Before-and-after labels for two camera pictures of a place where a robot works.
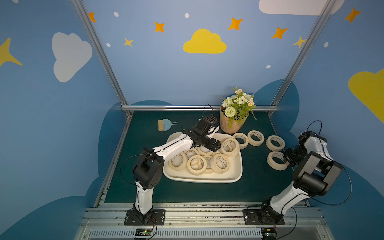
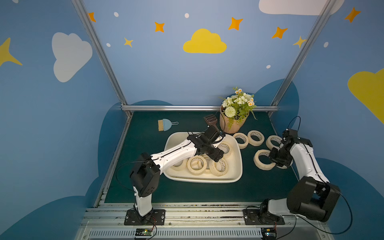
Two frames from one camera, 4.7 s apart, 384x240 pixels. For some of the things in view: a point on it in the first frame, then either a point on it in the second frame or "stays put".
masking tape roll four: [275, 143] stays put
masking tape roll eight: [179, 162] stays put
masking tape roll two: [258, 134] stays put
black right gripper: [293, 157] to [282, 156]
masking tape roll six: [219, 163] stays put
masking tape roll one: [230, 147] to [258, 164]
